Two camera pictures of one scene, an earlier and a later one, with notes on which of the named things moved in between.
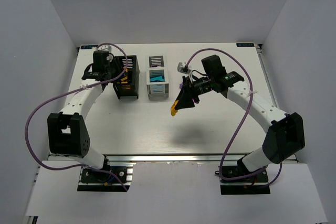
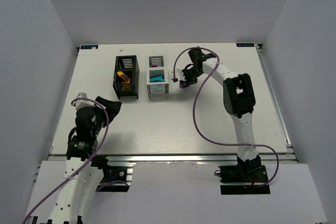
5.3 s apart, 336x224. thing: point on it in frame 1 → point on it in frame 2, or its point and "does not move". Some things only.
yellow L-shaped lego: x=173 y=109 → x=125 y=78
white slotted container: x=157 y=80 does not move
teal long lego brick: x=159 y=78 does not move
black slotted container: x=128 y=86 does not move
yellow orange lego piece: x=125 y=78 → x=126 y=87
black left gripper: x=115 y=72 → x=99 y=111
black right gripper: x=191 y=89 → x=188 y=77
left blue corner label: x=87 y=46 does not move
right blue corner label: x=244 y=44 does not move
